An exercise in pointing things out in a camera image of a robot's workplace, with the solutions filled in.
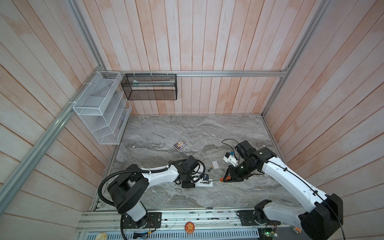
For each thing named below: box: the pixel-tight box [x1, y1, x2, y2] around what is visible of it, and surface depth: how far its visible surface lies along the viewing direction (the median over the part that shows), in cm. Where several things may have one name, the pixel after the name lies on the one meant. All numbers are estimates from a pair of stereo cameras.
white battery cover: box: [211, 160, 220, 170], surface depth 95 cm
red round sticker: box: [184, 221, 196, 234], surface depth 73 cm
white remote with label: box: [195, 178, 214, 188], surface depth 85 cm
